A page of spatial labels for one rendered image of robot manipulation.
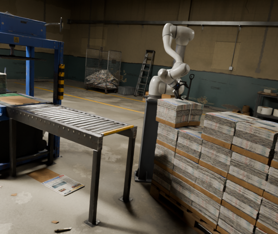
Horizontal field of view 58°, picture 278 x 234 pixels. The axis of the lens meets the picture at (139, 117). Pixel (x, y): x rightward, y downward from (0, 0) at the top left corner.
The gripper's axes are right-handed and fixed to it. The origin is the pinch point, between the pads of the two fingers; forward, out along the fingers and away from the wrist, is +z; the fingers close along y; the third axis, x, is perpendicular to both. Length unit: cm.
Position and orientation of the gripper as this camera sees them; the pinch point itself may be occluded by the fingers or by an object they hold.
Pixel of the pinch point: (184, 93)
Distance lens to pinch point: 259.3
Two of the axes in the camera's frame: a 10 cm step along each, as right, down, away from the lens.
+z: 6.6, 4.2, 6.2
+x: 5.7, 2.4, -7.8
